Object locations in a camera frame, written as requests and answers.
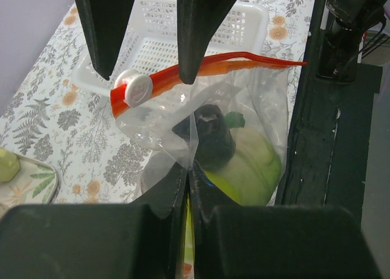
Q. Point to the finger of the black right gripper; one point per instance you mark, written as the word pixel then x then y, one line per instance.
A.
pixel 197 22
pixel 104 24

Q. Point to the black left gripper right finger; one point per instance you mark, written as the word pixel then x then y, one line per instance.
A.
pixel 235 241

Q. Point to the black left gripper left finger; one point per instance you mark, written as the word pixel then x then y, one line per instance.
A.
pixel 140 239

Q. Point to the fake dark purple plum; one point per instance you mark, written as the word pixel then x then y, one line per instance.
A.
pixel 216 145

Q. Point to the clear zip top bag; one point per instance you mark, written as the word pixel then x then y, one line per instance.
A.
pixel 157 111

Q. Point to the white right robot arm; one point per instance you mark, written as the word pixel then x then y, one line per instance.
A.
pixel 351 19

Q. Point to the fake orange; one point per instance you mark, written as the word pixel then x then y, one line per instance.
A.
pixel 187 271

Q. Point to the fake green cabbage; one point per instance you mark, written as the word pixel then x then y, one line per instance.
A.
pixel 255 169

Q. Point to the fake green cucumber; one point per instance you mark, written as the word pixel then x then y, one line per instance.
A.
pixel 234 119

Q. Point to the white plastic basket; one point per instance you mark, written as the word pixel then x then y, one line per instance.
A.
pixel 151 35

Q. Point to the floral serving tray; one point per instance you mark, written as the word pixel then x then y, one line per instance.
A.
pixel 35 183

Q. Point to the pale yellow mug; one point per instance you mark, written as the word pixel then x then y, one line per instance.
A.
pixel 10 165

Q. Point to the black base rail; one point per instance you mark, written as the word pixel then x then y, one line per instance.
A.
pixel 328 139

